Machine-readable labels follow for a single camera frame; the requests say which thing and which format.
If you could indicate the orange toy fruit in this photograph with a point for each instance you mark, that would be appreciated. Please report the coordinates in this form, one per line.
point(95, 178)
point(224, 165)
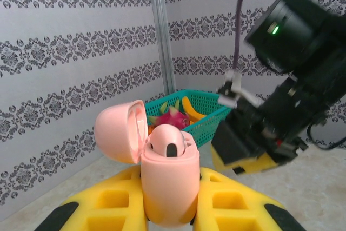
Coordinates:
point(151, 128)

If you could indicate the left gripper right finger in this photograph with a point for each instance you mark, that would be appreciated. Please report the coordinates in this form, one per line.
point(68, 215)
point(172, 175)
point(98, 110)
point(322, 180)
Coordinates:
point(243, 220)

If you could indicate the pink toy dragon fruit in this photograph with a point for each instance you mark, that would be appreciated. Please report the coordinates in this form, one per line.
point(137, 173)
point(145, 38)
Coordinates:
point(173, 116)

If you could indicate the aluminium frame post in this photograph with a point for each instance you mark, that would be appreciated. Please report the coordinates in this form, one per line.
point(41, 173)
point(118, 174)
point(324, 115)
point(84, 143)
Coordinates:
point(160, 25)

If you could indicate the teal plastic mesh basket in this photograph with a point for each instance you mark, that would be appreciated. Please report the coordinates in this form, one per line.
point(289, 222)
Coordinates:
point(208, 128)

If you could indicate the yellow toy banana bunch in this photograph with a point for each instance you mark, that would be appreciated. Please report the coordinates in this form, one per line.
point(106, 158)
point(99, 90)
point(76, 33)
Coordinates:
point(189, 108)

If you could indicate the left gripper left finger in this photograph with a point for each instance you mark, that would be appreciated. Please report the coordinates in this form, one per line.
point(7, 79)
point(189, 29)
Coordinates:
point(89, 223)

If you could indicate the pink earbud charging case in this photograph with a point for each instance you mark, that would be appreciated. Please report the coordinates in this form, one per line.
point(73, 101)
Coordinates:
point(170, 182)

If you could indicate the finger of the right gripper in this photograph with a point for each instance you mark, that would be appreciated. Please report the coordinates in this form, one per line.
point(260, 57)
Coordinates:
point(238, 144)

